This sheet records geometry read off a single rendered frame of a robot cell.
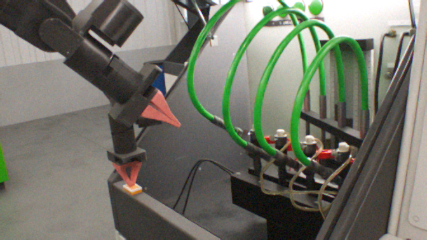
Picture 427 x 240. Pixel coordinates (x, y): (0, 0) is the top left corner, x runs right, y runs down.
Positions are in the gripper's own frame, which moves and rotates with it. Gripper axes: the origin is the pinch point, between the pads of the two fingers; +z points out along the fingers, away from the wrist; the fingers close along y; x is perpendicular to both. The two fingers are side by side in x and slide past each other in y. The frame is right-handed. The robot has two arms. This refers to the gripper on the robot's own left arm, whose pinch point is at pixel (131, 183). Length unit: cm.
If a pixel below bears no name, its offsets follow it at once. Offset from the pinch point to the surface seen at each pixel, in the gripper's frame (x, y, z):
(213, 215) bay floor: -19.3, -8.2, 14.4
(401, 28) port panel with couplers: -52, -44, -33
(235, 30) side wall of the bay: -48, 9, -35
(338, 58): -35, -39, -28
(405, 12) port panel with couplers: -52, -45, -37
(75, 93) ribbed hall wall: -183, 615, 68
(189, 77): -6.7, -22.3, -27.9
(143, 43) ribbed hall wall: -342, 616, -6
